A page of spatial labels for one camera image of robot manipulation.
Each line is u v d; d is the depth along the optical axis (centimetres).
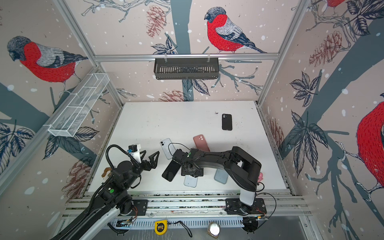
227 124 108
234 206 73
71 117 73
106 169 85
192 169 71
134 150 67
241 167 47
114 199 56
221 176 83
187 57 94
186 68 106
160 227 67
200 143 98
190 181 81
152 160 70
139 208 73
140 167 66
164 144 97
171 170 85
